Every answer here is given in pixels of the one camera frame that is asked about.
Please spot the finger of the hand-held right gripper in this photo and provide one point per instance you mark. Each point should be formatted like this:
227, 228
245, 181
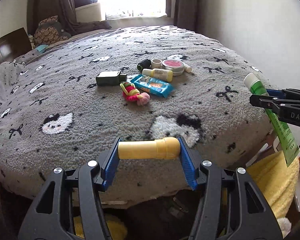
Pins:
275, 93
262, 101

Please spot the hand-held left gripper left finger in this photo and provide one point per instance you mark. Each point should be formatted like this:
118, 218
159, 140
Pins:
111, 163

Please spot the grey dotted pillow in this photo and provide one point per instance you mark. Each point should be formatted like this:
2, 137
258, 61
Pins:
5, 80
31, 55

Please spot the yellow fluffy blanket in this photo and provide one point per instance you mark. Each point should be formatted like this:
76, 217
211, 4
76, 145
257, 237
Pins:
272, 180

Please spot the teal small item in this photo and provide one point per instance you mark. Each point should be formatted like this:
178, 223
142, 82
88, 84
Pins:
42, 48

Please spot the dark wooden headboard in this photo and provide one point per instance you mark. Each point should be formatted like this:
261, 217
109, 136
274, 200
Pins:
7, 47

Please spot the black thread spool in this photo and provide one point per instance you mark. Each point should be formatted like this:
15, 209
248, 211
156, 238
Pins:
143, 64

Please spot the round tin with pink lid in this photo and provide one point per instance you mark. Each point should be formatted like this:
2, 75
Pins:
173, 66

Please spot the pink and yellow plush toy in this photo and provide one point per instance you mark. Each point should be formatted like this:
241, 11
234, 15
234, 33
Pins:
133, 93

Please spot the yellow plastic bottle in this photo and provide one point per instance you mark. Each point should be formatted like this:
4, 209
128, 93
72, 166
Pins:
145, 150

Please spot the brown patterned cushion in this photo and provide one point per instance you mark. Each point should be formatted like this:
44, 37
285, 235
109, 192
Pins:
48, 33

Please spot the white storage box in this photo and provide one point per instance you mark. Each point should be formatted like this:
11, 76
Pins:
88, 12

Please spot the dark green rectangular bottle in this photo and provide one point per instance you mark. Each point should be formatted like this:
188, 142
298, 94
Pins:
107, 78

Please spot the blue wipes packet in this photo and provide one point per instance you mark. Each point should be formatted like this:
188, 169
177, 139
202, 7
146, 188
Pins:
152, 86

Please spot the grey printed blanket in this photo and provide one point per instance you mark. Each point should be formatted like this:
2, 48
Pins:
65, 100

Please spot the small white bottle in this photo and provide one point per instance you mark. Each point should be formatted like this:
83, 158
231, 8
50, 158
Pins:
187, 68

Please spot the white and yellow bottle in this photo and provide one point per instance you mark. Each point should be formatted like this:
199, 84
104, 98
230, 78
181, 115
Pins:
158, 74

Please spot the green squeeze tube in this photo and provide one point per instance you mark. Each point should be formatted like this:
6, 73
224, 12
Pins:
257, 86

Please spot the brown curtain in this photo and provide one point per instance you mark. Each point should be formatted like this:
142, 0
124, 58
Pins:
55, 2
185, 2

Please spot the small white jar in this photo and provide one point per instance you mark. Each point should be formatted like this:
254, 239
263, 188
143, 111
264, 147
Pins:
155, 63

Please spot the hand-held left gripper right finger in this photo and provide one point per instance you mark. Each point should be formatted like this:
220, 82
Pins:
188, 165

